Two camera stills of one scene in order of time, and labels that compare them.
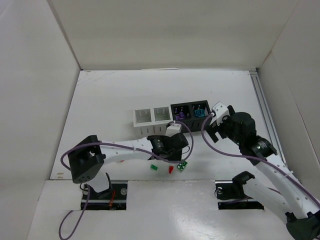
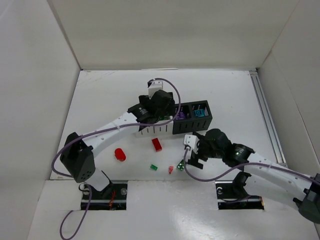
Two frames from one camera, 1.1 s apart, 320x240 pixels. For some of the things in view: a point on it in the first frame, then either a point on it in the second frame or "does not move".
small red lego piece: (171, 168) does not move
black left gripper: (175, 153) → (157, 116)
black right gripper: (216, 131) → (200, 155)
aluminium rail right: (254, 75) does not move
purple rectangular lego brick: (181, 115) does not move
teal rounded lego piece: (199, 112) does not move
